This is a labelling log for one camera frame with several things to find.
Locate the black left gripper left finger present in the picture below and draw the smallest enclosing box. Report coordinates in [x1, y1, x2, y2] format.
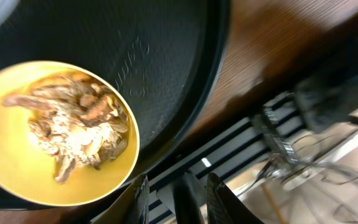
[94, 174, 150, 224]

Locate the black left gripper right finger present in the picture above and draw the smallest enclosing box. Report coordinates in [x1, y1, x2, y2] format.
[206, 172, 263, 224]

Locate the food scraps pile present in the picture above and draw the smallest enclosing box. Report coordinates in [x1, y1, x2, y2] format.
[2, 71, 129, 184]

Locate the yellow plastic bowl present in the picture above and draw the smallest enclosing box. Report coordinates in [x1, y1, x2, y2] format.
[0, 61, 140, 207]

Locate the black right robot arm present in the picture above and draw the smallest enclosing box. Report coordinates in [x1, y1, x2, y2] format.
[251, 75, 358, 167]

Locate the round black serving tray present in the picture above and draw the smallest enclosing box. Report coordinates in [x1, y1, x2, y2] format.
[0, 0, 231, 211]

